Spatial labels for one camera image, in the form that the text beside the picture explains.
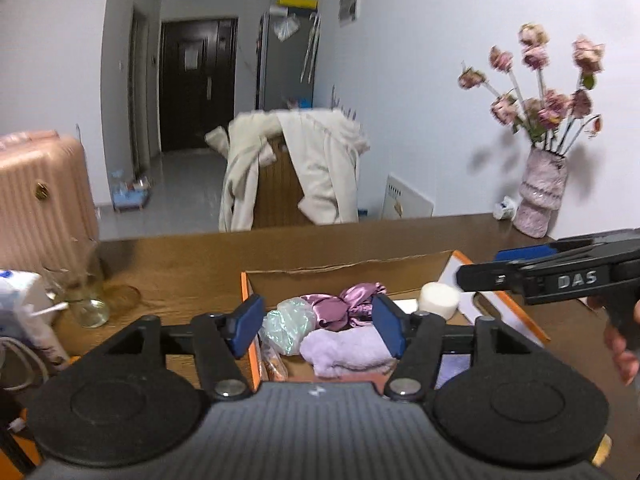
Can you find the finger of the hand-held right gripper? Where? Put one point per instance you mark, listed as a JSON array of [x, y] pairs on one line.
[[490, 277], [520, 254]]

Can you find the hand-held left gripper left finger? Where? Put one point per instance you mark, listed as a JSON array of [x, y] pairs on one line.
[[245, 325]]

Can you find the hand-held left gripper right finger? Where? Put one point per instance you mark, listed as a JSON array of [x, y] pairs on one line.
[[390, 325]]

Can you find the lavender towel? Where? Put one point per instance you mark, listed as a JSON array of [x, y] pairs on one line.
[[345, 352]]

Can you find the orange-edged cardboard box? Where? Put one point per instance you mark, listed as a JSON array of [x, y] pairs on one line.
[[310, 280]]

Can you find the person's right hand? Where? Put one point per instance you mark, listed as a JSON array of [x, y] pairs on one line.
[[622, 360]]

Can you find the white green scrunchie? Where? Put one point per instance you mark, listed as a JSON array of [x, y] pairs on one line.
[[287, 322]]

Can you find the magenta satin scrunchie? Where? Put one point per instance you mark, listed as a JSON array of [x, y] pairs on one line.
[[357, 295]]

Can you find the small white jar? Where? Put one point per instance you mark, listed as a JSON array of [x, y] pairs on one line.
[[505, 209]]

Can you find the white cylinder roll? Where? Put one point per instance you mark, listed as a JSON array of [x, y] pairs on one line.
[[439, 301]]

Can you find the pink textured vase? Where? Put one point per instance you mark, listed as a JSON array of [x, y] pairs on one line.
[[540, 195]]

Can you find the mauve satin scrunchie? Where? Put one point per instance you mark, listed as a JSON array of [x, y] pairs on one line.
[[327, 312]]

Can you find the white calendar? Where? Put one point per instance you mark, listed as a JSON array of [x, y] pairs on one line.
[[407, 200]]

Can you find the wooden chair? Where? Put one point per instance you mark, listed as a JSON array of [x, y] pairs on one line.
[[275, 195]]

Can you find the dried pink flowers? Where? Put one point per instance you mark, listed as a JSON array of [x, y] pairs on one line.
[[547, 110]]

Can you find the clear drinking glass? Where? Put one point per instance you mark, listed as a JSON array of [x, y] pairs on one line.
[[85, 305]]

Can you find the cream coat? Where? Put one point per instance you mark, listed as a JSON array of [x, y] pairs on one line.
[[325, 170]]

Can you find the small floor rack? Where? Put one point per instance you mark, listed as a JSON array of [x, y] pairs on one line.
[[131, 195]]

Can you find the purple decoration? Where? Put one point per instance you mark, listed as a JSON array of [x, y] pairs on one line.
[[345, 110]]

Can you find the white blue plastic bag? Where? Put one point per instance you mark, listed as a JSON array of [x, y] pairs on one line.
[[20, 300]]

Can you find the blue yellow toy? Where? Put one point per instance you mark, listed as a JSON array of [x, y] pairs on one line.
[[296, 102]]

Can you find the dark brown entrance door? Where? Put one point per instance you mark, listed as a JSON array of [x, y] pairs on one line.
[[195, 100]]

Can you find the pink ribbed suitcase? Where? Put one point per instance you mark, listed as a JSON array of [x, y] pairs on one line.
[[45, 200]]

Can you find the white side door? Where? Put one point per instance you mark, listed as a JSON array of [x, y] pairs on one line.
[[139, 100]]

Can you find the grey refrigerator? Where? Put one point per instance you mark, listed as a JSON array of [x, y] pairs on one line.
[[285, 70]]

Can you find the striped hanging umbrella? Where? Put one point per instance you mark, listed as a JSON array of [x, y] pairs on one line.
[[310, 50]]

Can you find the clear hanging plastic bag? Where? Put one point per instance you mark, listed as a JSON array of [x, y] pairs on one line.
[[285, 27]]

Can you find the yellow box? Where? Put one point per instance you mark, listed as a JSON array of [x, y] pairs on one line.
[[298, 1]]

